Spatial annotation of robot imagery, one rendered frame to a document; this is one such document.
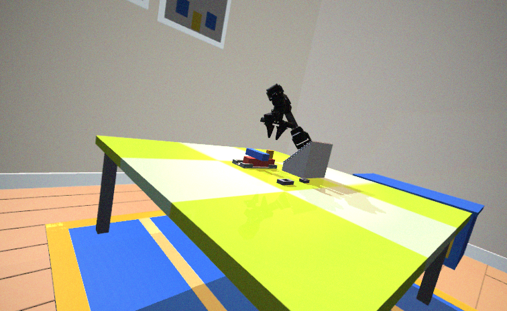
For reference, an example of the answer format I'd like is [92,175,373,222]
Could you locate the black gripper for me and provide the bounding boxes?
[260,108,293,140]

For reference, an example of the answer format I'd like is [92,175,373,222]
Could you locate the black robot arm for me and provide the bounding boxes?
[264,84,312,149]

